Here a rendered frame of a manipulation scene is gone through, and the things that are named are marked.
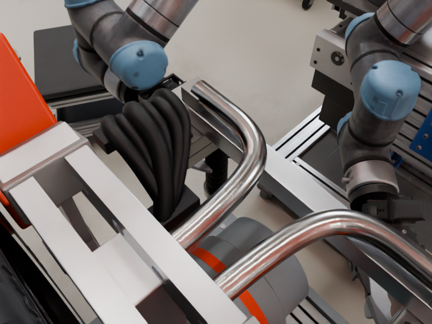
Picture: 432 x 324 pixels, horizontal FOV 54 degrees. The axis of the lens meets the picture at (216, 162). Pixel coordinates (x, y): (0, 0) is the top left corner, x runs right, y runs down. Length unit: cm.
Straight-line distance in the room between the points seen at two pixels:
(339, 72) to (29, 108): 78
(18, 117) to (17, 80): 3
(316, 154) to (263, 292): 106
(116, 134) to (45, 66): 128
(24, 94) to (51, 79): 127
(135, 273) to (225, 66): 186
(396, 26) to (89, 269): 57
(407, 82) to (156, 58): 34
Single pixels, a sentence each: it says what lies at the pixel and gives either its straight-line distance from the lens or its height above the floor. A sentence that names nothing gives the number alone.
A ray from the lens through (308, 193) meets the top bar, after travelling 45.
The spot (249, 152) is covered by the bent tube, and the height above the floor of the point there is 101.
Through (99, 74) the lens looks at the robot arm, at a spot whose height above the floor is 86.
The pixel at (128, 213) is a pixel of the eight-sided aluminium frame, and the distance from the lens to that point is 27.
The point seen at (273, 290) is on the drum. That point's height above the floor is 90.
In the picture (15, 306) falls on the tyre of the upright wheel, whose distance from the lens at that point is 21.
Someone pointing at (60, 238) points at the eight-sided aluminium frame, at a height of 112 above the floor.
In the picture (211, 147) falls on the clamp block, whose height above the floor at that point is 91.
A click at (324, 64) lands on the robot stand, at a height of 71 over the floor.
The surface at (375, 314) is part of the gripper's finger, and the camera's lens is 58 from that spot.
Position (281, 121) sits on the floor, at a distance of 186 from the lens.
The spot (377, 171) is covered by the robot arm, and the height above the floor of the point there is 85.
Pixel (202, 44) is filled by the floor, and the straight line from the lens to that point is 223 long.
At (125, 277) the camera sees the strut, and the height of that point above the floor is 109.
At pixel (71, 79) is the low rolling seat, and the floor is 34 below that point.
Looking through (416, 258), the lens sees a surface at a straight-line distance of 41.
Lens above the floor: 135
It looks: 53 degrees down
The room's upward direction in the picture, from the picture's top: straight up
